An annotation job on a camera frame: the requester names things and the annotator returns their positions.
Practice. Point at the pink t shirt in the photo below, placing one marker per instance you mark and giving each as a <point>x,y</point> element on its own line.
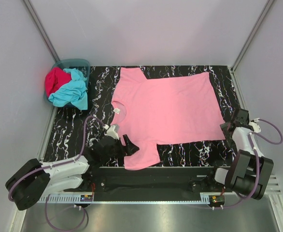
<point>164,111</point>

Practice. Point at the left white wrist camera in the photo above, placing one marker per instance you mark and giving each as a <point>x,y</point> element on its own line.
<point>112,131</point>

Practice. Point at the cyan t shirt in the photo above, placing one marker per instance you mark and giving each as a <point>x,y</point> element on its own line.
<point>74,92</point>

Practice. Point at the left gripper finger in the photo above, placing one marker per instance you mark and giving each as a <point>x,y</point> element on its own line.
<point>126,140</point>
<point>131,149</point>

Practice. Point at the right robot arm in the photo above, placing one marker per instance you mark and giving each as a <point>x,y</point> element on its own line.
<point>250,171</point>

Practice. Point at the red t shirt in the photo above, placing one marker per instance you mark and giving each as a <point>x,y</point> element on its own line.
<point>55,79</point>

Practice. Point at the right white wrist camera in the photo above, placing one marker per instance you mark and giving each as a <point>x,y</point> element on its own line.
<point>254,124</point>

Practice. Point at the corner aluminium post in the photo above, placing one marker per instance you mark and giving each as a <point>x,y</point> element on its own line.
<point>266,9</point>
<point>38,24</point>

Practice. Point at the aluminium frame rail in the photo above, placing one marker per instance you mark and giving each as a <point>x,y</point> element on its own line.
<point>273,186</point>

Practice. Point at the left corner aluminium post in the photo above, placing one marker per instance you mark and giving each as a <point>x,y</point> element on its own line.
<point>38,24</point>

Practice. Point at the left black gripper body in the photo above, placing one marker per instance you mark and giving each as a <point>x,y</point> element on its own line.
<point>117,151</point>

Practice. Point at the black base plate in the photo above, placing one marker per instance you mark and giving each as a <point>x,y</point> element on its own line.
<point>154,184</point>

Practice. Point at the teal plastic basket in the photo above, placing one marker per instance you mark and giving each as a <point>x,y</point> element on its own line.
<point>80,64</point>

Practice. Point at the right corner aluminium post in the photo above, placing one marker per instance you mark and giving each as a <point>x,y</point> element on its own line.
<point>266,9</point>

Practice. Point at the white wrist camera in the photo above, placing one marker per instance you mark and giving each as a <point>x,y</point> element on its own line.
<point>112,131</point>
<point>254,124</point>

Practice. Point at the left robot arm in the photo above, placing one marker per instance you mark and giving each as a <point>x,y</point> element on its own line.
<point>37,179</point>

